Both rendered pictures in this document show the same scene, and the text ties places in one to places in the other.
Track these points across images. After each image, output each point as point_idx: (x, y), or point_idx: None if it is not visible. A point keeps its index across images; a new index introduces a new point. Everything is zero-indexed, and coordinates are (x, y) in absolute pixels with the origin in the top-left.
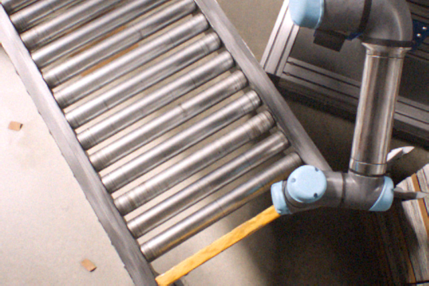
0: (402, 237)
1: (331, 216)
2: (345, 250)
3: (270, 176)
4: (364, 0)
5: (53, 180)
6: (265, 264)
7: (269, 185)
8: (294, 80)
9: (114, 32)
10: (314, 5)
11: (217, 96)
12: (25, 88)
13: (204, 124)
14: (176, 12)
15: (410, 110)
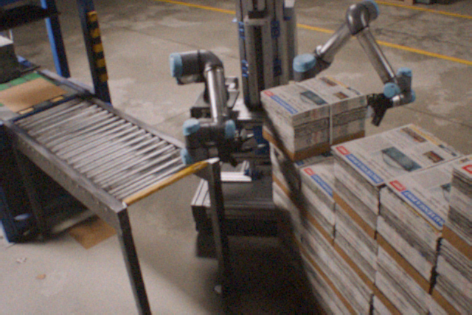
0: (287, 229)
1: (260, 280)
2: (274, 294)
3: (183, 164)
4: (197, 53)
5: (66, 298)
6: (219, 313)
7: (184, 169)
8: None
9: (104, 226)
10: (177, 58)
11: (152, 149)
12: (48, 259)
13: (146, 156)
14: (129, 130)
15: None
